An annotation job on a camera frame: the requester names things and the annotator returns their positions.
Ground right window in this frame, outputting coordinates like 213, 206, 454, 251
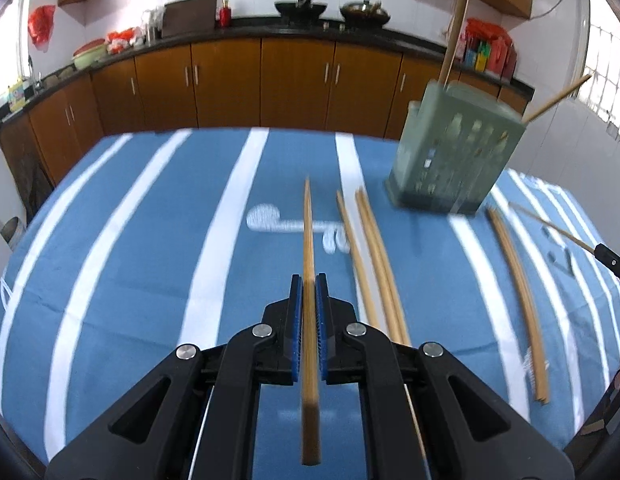
579, 0, 620, 139

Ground blue white striped tablecloth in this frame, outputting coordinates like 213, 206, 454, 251
0, 128, 620, 462

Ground green perforated utensil holder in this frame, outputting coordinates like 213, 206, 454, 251
386, 80, 526, 216

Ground black countertop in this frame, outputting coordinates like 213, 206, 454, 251
0, 15, 536, 134

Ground lower wooden cabinets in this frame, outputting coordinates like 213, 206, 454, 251
0, 37, 531, 187

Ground lidded cooking pot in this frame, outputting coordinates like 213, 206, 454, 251
340, 0, 391, 29

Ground yellow detergent bottle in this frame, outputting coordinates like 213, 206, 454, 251
7, 79, 27, 113

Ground green bowl red lid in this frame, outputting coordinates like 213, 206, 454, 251
72, 38, 107, 70

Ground red bag on counter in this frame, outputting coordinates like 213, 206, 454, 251
106, 27, 144, 55

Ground black wok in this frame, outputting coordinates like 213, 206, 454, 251
274, 0, 327, 23

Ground dark cutting board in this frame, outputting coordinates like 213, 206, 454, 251
161, 0, 218, 39

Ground red bottle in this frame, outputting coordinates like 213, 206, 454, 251
219, 0, 232, 28

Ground red plastic bag hanging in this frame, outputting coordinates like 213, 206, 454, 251
28, 4, 56, 52

